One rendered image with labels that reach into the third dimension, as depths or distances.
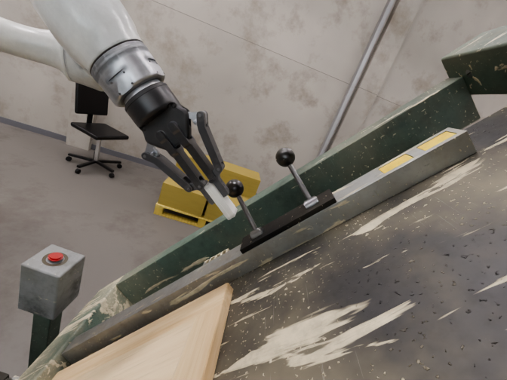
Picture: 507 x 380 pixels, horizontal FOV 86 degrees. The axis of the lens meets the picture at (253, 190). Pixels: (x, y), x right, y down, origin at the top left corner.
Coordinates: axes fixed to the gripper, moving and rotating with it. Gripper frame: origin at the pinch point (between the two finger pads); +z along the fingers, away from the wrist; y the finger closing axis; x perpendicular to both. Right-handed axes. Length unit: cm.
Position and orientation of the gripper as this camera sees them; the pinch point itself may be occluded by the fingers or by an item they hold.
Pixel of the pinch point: (221, 199)
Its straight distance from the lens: 46.7
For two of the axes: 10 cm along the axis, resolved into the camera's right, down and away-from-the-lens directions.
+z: 5.6, 8.0, 2.2
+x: 0.8, -3.2, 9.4
